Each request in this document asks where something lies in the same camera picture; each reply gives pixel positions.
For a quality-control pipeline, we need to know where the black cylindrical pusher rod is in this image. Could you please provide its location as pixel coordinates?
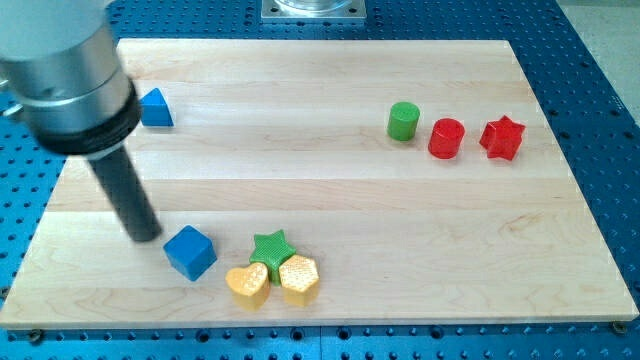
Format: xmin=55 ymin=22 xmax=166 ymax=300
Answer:
xmin=88 ymin=146 xmax=162 ymax=242

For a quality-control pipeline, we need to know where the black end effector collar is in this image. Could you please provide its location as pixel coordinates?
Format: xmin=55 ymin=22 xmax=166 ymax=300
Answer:
xmin=33 ymin=79 xmax=142 ymax=155

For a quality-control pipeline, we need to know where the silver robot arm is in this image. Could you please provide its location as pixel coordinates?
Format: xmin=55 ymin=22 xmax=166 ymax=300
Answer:
xmin=1 ymin=0 xmax=162 ymax=242

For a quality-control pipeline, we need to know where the blue cube block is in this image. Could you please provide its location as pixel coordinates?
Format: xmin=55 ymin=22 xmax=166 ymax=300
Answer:
xmin=163 ymin=225 xmax=217 ymax=282

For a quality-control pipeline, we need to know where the blue triangular prism block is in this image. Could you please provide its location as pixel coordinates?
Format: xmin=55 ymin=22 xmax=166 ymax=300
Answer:
xmin=140 ymin=88 xmax=174 ymax=127

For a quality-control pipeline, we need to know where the green star block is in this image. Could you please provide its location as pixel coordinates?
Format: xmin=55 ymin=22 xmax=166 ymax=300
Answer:
xmin=249 ymin=229 xmax=297 ymax=286

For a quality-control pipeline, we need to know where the light wooden board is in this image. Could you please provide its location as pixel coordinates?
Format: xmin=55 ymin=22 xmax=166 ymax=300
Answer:
xmin=1 ymin=39 xmax=638 ymax=329

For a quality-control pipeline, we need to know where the yellow heart block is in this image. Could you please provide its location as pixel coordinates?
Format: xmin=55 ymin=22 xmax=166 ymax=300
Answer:
xmin=225 ymin=262 xmax=270 ymax=311

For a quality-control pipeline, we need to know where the left board clamp screw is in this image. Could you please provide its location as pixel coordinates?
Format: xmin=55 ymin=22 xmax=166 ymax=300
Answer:
xmin=26 ymin=329 xmax=44 ymax=344

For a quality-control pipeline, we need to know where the board clamp screw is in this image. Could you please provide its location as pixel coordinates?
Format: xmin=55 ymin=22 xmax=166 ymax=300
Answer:
xmin=610 ymin=321 xmax=627 ymax=335
xmin=26 ymin=329 xmax=44 ymax=344

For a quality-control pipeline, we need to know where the yellow hexagon block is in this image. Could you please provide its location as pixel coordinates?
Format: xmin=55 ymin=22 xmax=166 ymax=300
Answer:
xmin=279 ymin=255 xmax=320 ymax=307

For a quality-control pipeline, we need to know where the green cylinder block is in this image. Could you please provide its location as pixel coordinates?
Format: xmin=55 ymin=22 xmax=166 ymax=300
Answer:
xmin=386 ymin=102 xmax=420 ymax=141

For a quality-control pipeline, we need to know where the red cylinder block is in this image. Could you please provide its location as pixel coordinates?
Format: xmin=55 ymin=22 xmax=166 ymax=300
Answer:
xmin=427 ymin=118 xmax=465 ymax=159

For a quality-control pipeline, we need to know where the red star block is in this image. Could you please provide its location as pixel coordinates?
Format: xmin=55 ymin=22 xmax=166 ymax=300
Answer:
xmin=479 ymin=115 xmax=526 ymax=161

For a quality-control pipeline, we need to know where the blue perforated metal table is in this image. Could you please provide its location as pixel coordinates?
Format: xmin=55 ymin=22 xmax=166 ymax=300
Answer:
xmin=1 ymin=0 xmax=639 ymax=359

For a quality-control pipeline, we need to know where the right board clamp screw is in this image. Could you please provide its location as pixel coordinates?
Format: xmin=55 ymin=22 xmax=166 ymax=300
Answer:
xmin=610 ymin=321 xmax=627 ymax=335

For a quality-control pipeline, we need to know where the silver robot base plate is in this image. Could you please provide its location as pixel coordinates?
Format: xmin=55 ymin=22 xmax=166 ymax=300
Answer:
xmin=261 ymin=0 xmax=366 ymax=21

